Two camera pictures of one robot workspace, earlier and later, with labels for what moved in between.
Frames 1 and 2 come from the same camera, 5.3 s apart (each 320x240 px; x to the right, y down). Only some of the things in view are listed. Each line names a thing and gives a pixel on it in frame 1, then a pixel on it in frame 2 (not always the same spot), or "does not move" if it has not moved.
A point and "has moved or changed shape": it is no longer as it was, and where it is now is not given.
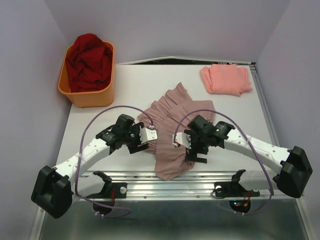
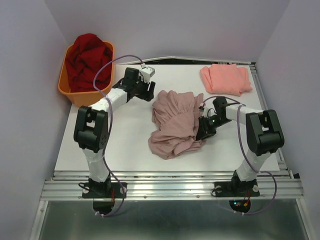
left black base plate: [118, 190] does not move
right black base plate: [233, 189] does not move
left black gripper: [134, 148] → [151, 92]
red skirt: [88, 64] does not move
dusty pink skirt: [170, 114] has moved or changed shape
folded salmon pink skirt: [227, 79] does not move
